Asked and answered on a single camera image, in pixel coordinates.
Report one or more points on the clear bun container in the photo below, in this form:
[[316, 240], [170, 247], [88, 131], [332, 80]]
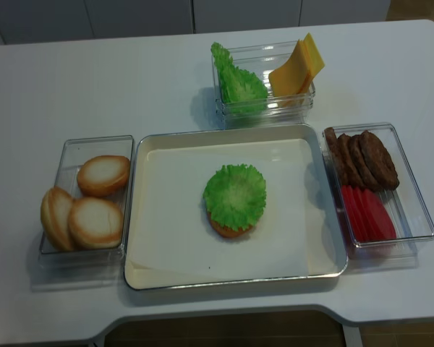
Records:
[[52, 270]]

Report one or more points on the bottom bun on tray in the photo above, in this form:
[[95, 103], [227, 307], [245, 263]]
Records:
[[225, 231]]

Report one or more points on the red tomato slices row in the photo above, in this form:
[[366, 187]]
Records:
[[368, 217]]

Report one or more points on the brown meat patties row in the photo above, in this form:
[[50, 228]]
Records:
[[362, 161]]

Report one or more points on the front bun half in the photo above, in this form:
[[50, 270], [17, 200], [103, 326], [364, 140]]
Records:
[[96, 223]]

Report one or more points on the left leaning bun half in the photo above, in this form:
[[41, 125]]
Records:
[[55, 207]]

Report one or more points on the green lettuce leaf on bun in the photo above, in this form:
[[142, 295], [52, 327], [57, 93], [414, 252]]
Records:
[[235, 197]]

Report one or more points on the metal baking tray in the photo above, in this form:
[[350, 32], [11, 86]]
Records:
[[311, 253]]

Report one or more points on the white parchment paper sheet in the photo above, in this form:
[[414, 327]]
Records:
[[166, 217]]

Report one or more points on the lettuce leaves stack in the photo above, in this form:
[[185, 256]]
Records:
[[237, 85]]

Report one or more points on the upper bun half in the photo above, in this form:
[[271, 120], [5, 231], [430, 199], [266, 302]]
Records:
[[103, 175]]

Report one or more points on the clear lettuce cheese container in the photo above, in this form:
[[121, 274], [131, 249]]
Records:
[[259, 62]]

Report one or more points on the yellow cheese slices stack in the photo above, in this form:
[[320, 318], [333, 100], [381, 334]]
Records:
[[295, 76]]

